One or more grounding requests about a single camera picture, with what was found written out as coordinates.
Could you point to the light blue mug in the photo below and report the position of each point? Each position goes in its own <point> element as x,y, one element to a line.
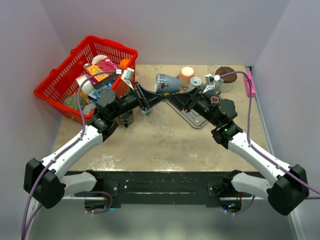
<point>147,111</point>

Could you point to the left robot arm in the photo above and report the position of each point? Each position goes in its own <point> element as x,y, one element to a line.
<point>43,178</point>

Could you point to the blue white carton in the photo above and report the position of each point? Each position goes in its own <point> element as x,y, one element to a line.
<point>94,95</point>

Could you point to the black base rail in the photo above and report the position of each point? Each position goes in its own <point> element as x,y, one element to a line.
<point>161,188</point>

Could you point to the green melon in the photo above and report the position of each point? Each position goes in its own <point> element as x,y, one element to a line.
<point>72,102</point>

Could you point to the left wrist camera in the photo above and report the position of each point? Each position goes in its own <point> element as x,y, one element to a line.
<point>127,75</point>

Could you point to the orange ball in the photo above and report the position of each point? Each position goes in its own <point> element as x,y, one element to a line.
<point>123,63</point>

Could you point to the dark grey mug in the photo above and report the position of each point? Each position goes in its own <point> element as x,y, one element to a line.
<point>126,119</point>

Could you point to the orange snack packet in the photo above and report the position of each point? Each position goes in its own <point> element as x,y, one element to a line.
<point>96,71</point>

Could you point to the blue speckled mug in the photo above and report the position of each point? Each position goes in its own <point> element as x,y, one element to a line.
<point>167,84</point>

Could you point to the grey mug white base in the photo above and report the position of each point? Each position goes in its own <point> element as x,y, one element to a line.
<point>195,81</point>

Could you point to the red plastic basket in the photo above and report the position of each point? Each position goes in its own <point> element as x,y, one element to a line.
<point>61,81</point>

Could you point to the pink white mug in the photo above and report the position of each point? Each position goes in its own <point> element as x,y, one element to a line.
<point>185,75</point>

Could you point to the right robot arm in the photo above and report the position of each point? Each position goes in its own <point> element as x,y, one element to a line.
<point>282,185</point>

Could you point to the white cup brown lid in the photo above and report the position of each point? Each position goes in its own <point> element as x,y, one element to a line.
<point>229,80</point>

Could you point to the metal tray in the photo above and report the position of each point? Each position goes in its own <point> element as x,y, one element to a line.
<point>192,117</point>

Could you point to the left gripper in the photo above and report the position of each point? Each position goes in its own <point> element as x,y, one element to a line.
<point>147,98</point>

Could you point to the white tape roll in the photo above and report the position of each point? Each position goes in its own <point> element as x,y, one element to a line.
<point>87,86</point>

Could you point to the small maroon cup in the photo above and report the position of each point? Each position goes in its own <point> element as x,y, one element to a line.
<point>214,100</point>

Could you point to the pink snack packet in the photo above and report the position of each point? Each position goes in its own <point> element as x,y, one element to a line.
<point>102,63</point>

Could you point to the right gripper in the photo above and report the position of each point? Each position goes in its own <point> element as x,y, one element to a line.
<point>188,100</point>

